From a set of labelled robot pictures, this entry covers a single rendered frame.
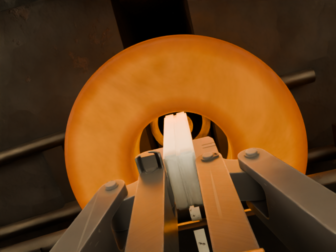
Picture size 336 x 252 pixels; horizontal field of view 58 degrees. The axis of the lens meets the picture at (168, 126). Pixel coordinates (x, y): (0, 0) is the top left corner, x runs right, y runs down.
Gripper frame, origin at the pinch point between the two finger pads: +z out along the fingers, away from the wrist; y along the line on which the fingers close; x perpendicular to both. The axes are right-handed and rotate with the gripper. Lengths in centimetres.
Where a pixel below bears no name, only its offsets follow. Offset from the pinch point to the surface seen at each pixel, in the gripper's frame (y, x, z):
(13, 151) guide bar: -14.5, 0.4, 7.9
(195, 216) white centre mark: -0.1, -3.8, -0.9
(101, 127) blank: -4.6, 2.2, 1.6
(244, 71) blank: 4.6, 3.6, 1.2
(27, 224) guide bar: -14.3, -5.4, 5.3
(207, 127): 2.4, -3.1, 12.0
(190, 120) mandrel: 0.9, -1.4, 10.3
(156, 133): -2.6, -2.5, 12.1
